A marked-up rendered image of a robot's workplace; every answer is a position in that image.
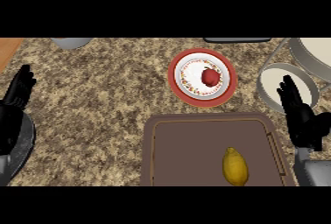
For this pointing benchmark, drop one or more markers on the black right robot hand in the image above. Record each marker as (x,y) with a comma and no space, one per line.
(302,116)

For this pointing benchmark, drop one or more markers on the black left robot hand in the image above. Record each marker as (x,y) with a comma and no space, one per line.
(12,99)

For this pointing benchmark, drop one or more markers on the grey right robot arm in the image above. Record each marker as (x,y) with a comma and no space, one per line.
(312,167)

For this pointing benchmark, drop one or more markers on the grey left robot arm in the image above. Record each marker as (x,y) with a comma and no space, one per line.
(15,151)

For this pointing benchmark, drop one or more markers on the yellow lemon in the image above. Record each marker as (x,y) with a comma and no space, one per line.
(235,166)

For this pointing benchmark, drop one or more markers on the brown tray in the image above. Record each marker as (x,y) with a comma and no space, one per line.
(215,151)

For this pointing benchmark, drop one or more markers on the wooden board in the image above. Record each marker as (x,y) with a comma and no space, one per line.
(8,51)

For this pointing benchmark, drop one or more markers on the grey rounded object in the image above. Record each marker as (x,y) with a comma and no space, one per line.
(71,42)

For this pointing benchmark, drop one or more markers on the red apple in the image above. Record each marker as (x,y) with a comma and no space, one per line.
(210,77)

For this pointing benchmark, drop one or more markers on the red rimmed white plate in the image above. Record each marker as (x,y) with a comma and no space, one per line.
(191,84)

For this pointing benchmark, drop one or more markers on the dark flat appliance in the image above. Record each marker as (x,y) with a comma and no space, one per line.
(237,39)

